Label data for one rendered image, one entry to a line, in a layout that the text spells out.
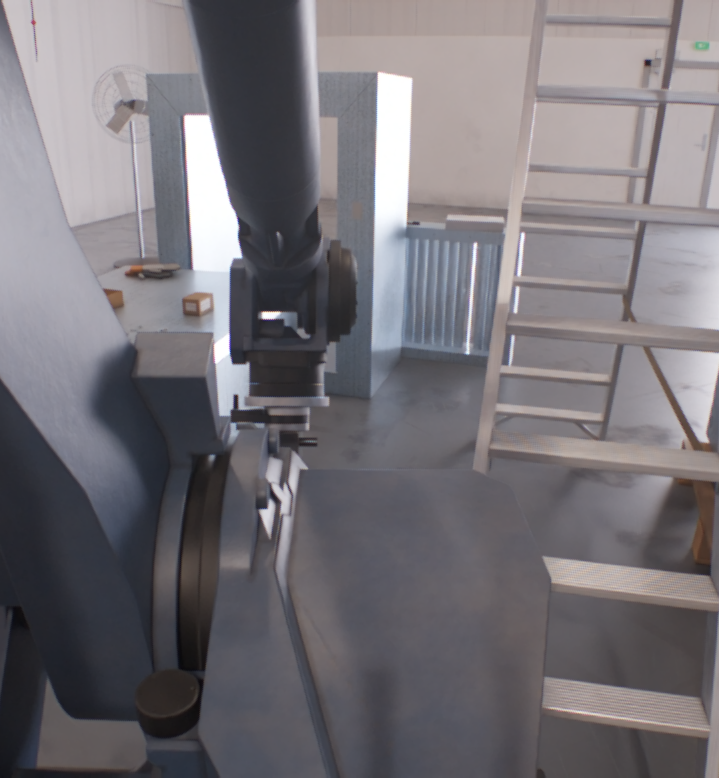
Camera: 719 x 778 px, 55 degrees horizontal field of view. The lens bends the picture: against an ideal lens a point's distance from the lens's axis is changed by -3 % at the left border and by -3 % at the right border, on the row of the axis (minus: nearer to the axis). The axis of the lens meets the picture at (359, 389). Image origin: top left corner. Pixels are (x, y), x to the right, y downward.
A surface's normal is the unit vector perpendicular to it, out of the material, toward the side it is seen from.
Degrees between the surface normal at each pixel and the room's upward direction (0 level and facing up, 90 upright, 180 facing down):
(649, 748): 0
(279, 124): 132
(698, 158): 90
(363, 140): 90
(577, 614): 0
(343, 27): 90
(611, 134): 90
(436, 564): 0
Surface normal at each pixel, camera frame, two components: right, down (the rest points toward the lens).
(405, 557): 0.02, -0.93
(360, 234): -0.29, 0.35
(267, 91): 0.23, 0.91
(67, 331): 0.99, -0.11
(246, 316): 0.03, 0.00
